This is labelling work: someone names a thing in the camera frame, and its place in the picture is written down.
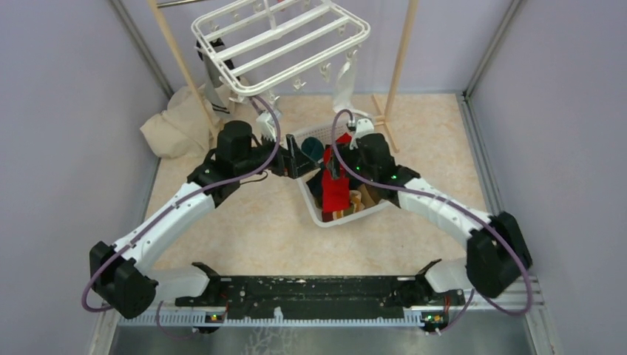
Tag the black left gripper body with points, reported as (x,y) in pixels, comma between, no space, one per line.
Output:
(279,164)

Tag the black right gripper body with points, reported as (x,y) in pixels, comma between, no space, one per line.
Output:
(352,158)

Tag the red plain sock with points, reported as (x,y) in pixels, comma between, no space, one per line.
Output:
(335,193)

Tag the white plastic laundry basket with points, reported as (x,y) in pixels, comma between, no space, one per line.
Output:
(323,133)

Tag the white plastic sock hanger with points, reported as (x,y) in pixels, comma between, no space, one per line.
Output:
(257,45)

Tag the white grey sock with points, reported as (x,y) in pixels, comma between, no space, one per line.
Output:
(215,91)

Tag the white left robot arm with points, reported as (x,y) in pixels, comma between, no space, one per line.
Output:
(122,274)

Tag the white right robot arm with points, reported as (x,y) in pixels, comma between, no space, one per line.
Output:
(496,252)

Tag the teal sock in basket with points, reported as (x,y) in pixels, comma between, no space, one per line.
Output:
(313,148)

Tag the brown cloth in basket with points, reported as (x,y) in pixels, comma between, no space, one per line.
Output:
(369,196)

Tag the white fluffy sock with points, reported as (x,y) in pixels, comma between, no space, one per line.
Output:
(344,87)

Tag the beige crumpled cloth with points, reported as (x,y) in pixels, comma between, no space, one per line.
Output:
(182,129)

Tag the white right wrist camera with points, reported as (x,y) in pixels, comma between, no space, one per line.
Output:
(360,127)

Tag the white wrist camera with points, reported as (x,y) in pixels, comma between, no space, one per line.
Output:
(360,127)
(268,123)

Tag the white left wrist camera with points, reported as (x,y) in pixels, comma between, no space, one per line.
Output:
(268,123)

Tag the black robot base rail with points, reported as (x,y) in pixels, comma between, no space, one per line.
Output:
(326,302)

